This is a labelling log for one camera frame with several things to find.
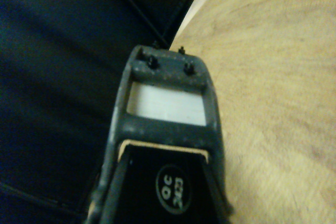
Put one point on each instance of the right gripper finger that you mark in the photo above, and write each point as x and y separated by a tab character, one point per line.
168	129

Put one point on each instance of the black curtain stand pole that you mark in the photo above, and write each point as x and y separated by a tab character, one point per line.
141	11

